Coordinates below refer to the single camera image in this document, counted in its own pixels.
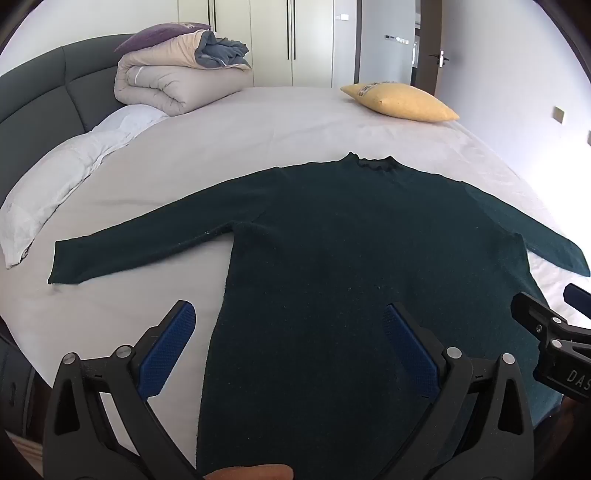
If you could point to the yellow cushion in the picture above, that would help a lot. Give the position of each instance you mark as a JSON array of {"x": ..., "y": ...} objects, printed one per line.
[{"x": 401, "y": 101}]

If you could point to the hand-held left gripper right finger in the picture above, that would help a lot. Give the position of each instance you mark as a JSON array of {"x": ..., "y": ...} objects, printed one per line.
[{"x": 413, "y": 344}]

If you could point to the white wardrobe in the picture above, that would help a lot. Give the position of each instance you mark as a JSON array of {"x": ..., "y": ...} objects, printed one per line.
[{"x": 277, "y": 41}]

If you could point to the purple cushion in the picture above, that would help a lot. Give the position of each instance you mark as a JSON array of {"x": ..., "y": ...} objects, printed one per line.
[{"x": 157, "y": 36}]

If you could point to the white pillow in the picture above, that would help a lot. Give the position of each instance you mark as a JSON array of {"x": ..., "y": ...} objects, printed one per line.
[{"x": 69, "y": 170}]

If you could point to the dark grey padded headboard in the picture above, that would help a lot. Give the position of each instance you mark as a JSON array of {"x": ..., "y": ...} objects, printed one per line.
[{"x": 41, "y": 87}]

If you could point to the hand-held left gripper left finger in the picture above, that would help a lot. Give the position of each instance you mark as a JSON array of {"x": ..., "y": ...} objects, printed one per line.
[{"x": 168, "y": 341}]

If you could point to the person's left hand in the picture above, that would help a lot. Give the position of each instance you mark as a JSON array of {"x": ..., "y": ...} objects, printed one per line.
[{"x": 249, "y": 473}]

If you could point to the grey blue folded blanket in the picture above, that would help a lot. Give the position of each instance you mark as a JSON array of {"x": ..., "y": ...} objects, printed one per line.
[{"x": 221, "y": 53}]

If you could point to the folded beige duvet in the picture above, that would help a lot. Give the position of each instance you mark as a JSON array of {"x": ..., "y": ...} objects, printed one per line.
[{"x": 175, "y": 78}]

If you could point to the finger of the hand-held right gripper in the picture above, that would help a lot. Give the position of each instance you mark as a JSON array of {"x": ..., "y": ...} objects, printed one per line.
[
  {"x": 579, "y": 295},
  {"x": 538, "y": 316}
]

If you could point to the dark green sweater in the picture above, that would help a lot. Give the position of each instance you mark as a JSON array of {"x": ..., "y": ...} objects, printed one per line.
[{"x": 351, "y": 286}]

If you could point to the bed with white sheet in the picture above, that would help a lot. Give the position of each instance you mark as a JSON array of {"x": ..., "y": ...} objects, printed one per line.
[{"x": 277, "y": 134}]

